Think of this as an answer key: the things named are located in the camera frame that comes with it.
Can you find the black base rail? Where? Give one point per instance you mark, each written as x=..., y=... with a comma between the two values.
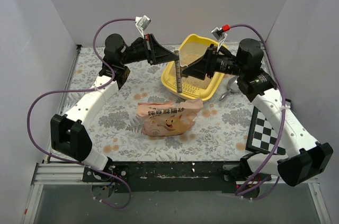
x=223, y=176

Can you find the yellow plastic litter box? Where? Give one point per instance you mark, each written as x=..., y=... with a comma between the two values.
x=192, y=48

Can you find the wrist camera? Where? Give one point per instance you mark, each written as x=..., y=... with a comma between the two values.
x=142, y=23
x=220, y=34

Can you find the pink cat litter bag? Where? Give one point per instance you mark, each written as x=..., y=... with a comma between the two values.
x=168, y=119

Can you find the black white checkerboard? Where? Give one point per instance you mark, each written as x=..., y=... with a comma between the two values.
x=261, y=135

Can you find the silver metal scoop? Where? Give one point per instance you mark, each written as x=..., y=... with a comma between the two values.
x=232, y=87

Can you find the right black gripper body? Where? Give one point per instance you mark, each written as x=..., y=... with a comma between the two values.
x=208, y=62

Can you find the floral patterned table mat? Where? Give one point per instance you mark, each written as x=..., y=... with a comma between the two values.
x=220, y=131

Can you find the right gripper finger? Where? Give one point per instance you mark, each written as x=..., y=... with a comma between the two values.
x=197, y=58
x=195, y=71

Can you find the gold brown bookmark strip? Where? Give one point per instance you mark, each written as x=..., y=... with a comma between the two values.
x=178, y=72

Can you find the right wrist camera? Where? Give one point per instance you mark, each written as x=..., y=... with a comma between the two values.
x=220, y=34

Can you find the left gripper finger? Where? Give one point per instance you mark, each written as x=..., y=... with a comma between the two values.
x=164, y=59
x=157, y=50

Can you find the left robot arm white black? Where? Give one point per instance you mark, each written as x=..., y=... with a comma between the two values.
x=69, y=131

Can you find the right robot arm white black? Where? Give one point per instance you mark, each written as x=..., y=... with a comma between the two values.
x=305, y=156

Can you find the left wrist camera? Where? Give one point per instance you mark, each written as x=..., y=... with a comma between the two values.
x=142, y=23

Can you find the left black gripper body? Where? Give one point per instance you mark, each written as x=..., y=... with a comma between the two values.
x=151, y=50

